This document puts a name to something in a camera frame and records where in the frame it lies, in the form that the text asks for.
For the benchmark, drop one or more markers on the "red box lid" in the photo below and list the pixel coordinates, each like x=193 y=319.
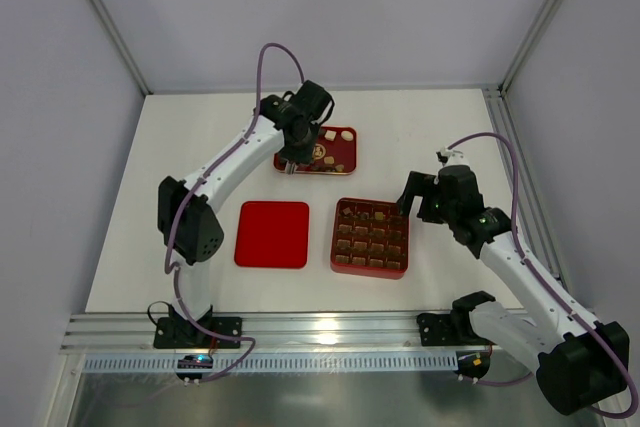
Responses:
x=273 y=234

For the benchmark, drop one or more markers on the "aluminium mounting rail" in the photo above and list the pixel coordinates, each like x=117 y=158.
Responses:
x=131 y=331

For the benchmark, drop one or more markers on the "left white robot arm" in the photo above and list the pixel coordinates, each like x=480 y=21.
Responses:
x=286 y=127

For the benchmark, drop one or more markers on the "cream square chocolate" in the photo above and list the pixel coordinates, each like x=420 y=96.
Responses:
x=330 y=135

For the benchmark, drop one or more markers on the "left aluminium frame post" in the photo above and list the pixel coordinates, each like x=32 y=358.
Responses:
x=113 y=34

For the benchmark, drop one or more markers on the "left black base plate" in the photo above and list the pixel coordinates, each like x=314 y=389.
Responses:
x=178 y=333

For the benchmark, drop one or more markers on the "metal tweezers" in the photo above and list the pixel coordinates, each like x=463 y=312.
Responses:
x=290 y=168

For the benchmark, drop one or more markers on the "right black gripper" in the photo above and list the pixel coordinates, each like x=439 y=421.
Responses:
x=424 y=204

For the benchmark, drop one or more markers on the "aluminium frame post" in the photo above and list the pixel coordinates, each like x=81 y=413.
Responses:
x=540 y=23
x=113 y=34

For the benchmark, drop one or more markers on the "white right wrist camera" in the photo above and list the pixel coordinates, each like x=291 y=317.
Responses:
x=451 y=157

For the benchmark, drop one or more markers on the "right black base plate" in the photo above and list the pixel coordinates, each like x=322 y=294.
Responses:
x=435 y=329

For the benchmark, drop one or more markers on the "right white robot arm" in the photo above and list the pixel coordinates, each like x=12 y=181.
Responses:
x=577 y=360

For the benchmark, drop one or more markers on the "slotted cable duct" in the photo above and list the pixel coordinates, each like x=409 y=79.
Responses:
x=274 y=362

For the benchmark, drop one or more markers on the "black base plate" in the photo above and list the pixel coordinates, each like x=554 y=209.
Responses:
x=178 y=333
x=435 y=329

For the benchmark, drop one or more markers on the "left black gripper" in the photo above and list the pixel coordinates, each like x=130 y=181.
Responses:
x=292 y=155

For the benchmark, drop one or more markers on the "red compartment chocolate box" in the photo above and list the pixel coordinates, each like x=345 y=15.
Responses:
x=370 y=248

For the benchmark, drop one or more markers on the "red chocolate tray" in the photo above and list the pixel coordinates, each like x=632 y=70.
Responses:
x=336 y=158

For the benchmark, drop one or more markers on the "right aluminium frame post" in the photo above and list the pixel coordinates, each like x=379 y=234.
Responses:
x=540 y=23

